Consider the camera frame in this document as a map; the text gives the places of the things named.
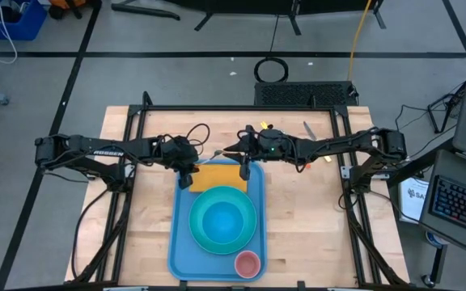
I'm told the black metal frame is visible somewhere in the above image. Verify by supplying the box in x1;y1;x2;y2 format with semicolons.
65;91;412;291

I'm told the pink cup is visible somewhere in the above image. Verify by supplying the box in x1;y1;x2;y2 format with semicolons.
234;250;262;280

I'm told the black divider screen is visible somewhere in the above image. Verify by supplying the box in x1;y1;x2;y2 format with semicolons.
163;0;388;37

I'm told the blue plastic bin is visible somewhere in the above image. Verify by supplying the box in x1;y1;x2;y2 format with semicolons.
0;0;49;41

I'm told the orange and black bag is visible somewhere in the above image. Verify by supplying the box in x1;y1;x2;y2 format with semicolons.
48;0;96;20

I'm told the yellow connector bundle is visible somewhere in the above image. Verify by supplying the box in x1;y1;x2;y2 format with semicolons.
380;147;410;167

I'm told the yellow hanging cable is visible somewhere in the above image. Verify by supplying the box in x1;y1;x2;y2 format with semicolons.
345;0;374;82

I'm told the orange napkin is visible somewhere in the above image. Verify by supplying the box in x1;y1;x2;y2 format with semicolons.
188;163;249;194

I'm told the knife with pale yellow handle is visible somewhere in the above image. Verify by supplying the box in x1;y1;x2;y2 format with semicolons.
302;120;333;164

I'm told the blue plastic tray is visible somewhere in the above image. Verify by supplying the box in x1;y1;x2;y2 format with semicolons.
167;158;269;283

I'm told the black floor bar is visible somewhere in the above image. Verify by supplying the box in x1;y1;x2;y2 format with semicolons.
110;2;181;21

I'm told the teal plate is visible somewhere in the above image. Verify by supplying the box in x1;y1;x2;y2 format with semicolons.
188;184;258;256

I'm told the fork with orange handle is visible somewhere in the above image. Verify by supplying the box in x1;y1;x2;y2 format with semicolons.
197;149;225;166

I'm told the coiled black cable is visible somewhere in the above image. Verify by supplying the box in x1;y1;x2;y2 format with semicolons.
252;57;290;84

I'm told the blue-teal bowl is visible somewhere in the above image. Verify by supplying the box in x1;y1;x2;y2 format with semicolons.
201;200;245;246

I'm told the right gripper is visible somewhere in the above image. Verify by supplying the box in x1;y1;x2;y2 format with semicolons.
222;124;297;182

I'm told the white printed box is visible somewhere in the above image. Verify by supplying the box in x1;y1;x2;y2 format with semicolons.
398;176;431;224

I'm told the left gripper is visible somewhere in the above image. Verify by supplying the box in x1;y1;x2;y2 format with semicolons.
159;135;202;191

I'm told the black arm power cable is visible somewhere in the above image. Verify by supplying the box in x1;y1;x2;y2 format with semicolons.
70;188;112;280

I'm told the black perforated computer case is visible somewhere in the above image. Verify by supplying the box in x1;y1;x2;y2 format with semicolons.
253;80;359;108

